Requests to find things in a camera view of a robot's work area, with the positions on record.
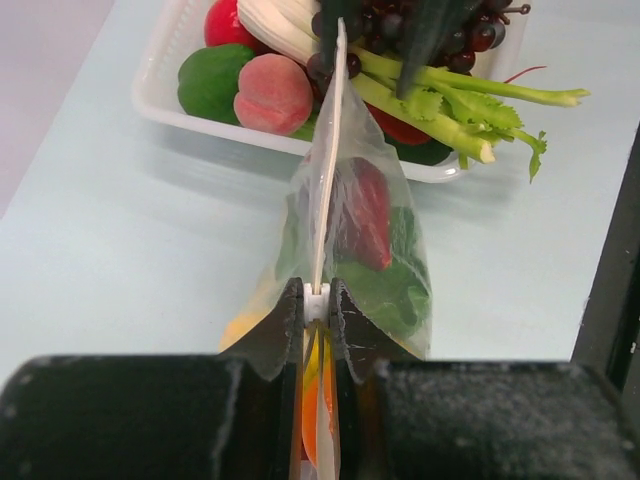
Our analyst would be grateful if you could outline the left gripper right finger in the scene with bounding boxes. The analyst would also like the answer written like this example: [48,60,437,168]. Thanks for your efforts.
[329,280,639,479]

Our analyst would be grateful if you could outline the white plastic basket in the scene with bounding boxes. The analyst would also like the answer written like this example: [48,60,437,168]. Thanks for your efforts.
[132,0,531,184]

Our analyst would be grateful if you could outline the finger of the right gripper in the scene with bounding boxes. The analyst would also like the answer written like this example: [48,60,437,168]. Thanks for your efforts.
[319,0,350,71]
[397,0,481,98]

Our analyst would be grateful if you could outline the dark red toy apple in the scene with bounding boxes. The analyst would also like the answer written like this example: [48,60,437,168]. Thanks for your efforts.
[332,157,392,271]

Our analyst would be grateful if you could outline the white toy radish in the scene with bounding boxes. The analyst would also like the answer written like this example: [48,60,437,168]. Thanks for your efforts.
[237,1,318,64]

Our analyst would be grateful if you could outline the red toy pepper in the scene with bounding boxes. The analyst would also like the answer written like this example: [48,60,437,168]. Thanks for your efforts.
[203,0,260,52]

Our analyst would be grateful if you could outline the clear zip top bag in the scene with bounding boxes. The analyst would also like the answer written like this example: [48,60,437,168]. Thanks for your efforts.
[221,35,432,479]

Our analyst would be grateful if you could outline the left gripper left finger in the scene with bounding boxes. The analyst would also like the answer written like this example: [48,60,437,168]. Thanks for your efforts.
[1,279,304,479]

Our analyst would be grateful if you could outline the pink toy peach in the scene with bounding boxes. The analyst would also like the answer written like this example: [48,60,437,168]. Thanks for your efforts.
[233,53,313,136]

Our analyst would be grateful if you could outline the purple toy grapes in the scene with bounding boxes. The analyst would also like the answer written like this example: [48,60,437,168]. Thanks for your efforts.
[319,1,531,75]

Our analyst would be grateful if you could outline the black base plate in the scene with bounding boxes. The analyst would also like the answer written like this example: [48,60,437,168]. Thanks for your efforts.
[569,119,640,396]

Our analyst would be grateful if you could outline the green toy lettuce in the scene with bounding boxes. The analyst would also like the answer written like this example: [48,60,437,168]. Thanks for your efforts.
[275,203,431,340]

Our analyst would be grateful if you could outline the green orange toy mango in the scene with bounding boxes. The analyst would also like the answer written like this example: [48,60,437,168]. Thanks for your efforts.
[301,321,340,479]

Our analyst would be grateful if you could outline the green toy herb sprig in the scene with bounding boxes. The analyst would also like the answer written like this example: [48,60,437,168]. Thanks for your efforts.
[350,46,590,184]

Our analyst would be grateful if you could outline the green toy pepper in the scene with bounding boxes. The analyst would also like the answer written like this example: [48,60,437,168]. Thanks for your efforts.
[177,43,255,125]

